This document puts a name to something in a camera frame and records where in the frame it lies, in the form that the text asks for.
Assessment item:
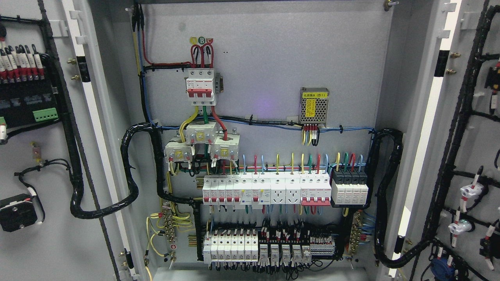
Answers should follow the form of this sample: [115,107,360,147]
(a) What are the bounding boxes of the grey cabinet door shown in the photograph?
[398,0,499,281]
[0,0,137,281]

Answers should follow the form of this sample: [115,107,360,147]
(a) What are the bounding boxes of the white current transformers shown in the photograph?
[164,121,240,162]

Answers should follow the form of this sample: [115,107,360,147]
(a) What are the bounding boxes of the metal mesh power supply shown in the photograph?
[299,87,330,125]

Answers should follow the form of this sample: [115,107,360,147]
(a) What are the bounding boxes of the red white main breaker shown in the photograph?
[186,69,217,106]

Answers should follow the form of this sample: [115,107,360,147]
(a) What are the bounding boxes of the white socket breaker row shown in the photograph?
[202,171,332,209]

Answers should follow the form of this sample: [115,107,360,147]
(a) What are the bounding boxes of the white lower breaker row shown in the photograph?
[202,228,259,264]

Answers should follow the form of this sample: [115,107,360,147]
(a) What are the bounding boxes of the brass ground terminal bar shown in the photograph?
[161,201,177,265]

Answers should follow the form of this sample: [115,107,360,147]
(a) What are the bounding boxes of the black surge protector block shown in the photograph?
[331,169,369,206]

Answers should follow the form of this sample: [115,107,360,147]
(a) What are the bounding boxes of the black digital power meter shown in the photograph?
[0,75,59,129]

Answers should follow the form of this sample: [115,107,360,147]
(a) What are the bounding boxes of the black right cable loom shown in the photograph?
[367,127,430,269]

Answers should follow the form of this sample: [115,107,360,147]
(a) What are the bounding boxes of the black cable loom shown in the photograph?
[70,122,164,220]
[367,127,430,269]

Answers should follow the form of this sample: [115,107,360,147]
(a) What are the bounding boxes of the black left cable loom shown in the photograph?
[70,122,164,220]

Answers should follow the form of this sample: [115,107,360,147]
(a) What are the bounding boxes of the white rotary selector switch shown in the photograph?
[0,194,38,232]

